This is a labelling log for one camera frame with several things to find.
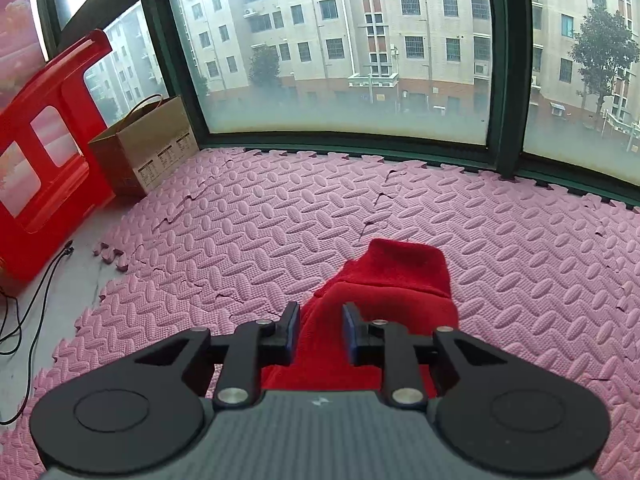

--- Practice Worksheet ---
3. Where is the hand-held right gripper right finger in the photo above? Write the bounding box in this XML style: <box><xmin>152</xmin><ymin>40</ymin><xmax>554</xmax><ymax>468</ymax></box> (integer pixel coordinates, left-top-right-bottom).
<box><xmin>342</xmin><ymin>303</ymin><xmax>538</xmax><ymax>410</ymax></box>

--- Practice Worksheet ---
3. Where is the red fleece garment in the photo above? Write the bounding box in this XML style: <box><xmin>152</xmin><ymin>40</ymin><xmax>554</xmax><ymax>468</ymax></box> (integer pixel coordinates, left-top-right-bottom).
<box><xmin>262</xmin><ymin>238</ymin><xmax>460</xmax><ymax>393</ymax></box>

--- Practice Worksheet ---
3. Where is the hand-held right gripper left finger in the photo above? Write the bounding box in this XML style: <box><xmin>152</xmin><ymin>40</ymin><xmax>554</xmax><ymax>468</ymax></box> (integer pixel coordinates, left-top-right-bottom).
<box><xmin>108</xmin><ymin>301</ymin><xmax>301</xmax><ymax>410</ymax></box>

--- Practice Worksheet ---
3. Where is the black cable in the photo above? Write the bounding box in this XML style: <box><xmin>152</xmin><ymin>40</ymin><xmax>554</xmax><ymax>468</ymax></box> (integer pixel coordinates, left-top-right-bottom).
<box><xmin>0</xmin><ymin>243</ymin><xmax>75</xmax><ymax>426</ymax></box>

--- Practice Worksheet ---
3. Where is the green window frame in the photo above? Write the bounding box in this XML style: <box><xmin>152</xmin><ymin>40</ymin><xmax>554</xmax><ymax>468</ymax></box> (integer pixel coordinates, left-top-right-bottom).
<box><xmin>34</xmin><ymin>0</ymin><xmax>640</xmax><ymax>209</ymax></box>

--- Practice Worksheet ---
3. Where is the pink foam puzzle mat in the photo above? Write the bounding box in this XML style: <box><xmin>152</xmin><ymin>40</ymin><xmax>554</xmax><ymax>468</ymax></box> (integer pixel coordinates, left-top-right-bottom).
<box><xmin>30</xmin><ymin>147</ymin><xmax>640</xmax><ymax>480</ymax></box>

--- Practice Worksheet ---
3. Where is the red plastic stool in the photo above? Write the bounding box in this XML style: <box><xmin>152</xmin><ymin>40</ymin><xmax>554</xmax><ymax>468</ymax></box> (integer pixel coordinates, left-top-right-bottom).
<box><xmin>0</xmin><ymin>30</ymin><xmax>117</xmax><ymax>282</ymax></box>

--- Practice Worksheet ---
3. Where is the brown cardboard box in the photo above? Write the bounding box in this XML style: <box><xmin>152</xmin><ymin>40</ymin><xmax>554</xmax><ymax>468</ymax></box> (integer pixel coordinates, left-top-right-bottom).
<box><xmin>88</xmin><ymin>95</ymin><xmax>200</xmax><ymax>198</ymax></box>

